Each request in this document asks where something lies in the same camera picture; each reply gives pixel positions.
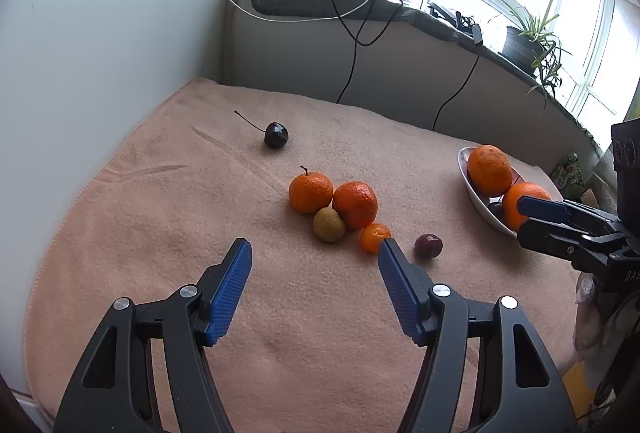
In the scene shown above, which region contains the dark cherry with long stem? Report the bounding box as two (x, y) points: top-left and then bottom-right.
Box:
(234, 110), (290, 149)

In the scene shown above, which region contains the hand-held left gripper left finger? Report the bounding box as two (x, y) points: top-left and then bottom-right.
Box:
(52, 238), (253, 433)

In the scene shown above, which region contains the white board panel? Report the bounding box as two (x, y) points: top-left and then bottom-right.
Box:
(0, 0), (248, 404)

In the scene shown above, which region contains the small tangerine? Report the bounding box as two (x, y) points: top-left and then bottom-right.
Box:
(332, 182), (379, 231)

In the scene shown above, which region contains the grey windowsill cloth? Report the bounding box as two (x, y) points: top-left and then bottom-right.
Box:
(251, 0), (598, 149)

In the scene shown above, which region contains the brown kiwi fruit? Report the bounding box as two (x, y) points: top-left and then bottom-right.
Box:
(313, 207), (347, 244)

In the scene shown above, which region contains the dark red plum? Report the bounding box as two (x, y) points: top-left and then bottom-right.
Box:
(414, 233), (444, 259)

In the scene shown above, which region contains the pink blanket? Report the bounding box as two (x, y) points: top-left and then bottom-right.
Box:
(22, 77), (583, 433)

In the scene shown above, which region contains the black cable bundle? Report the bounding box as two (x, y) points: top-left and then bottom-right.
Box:
(455, 12), (483, 46)

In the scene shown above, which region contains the smooth bright orange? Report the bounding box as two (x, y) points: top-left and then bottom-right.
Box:
(502, 182), (552, 232)

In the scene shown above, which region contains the small orange kumquat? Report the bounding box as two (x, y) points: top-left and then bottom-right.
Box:
(359, 223), (392, 255)

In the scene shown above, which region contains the green printed bag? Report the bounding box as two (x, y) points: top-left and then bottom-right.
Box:
(551, 154), (586, 199)

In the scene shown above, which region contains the tangerine with stem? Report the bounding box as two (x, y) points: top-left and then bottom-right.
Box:
(288, 166), (334, 214)

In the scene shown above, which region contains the person's right hand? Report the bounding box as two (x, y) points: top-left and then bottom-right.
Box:
(574, 273), (627, 360)

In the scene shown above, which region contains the potted spider plant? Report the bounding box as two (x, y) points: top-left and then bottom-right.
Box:
(484, 0), (573, 114)

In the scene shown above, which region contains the black power cable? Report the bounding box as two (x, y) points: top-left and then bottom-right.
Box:
(264, 0), (405, 105)
(432, 26), (483, 132)

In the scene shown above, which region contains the speckled dull orange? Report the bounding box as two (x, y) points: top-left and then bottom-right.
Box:
(467, 144), (514, 197)

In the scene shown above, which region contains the floral white bowl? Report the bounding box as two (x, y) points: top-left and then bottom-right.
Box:
(457, 146), (531, 238)

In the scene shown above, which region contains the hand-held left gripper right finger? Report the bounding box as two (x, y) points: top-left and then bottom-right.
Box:
(377, 238), (581, 433)

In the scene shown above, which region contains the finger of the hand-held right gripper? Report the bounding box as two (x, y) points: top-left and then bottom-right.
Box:
(517, 219), (630, 272)
(517, 196), (621, 236)

